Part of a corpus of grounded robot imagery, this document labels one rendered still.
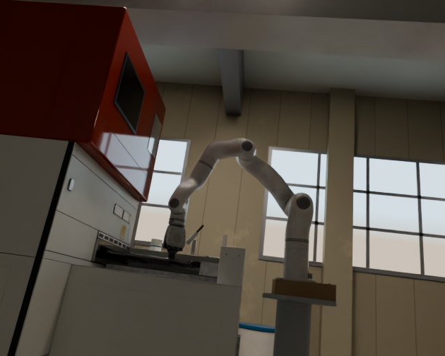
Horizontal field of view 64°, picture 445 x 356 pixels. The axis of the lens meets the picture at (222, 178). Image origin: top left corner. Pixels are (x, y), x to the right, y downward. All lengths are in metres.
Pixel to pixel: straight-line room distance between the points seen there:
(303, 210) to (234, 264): 0.53
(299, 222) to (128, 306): 0.88
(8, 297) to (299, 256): 1.19
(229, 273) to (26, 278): 0.67
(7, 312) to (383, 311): 3.78
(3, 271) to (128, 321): 0.43
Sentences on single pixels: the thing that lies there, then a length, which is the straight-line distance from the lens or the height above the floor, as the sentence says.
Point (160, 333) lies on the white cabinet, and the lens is 1.34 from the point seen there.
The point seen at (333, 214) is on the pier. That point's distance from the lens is 4.29.
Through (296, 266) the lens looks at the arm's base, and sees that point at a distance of 1.78.
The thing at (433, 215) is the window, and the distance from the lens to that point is 4.78.
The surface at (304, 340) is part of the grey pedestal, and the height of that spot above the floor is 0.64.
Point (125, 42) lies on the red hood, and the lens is 1.61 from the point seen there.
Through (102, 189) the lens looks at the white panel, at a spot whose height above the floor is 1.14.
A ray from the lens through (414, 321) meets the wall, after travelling 4.55.
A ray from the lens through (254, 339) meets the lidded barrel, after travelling 3.55.
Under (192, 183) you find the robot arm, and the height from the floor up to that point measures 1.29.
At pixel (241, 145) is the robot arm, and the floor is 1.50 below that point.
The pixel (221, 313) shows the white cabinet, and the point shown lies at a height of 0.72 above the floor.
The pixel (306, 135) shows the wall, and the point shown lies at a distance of 4.72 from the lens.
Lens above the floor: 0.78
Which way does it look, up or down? 18 degrees up
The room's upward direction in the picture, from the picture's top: 8 degrees clockwise
